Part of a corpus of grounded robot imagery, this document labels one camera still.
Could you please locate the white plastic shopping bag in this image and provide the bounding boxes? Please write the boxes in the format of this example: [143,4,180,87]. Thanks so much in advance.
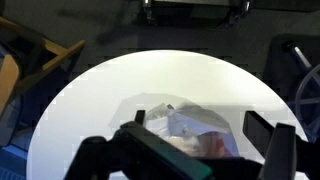
[109,93,242,158]

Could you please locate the purple checkered cloth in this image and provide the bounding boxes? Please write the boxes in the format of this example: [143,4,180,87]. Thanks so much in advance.
[146,106,241,158]

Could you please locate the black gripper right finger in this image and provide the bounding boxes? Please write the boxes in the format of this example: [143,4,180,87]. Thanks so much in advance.
[242,110,298,180]

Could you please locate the blue spoked wheel stand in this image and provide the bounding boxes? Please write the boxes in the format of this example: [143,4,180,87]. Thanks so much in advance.
[282,39,320,143]

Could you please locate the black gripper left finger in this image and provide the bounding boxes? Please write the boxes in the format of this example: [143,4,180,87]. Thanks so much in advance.
[114,109,213,180]

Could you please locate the wooden chair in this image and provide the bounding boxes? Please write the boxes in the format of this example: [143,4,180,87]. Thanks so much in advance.
[0,16,87,148]

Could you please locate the metal cart frame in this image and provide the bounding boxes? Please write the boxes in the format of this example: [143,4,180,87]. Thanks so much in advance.
[142,0,252,26]

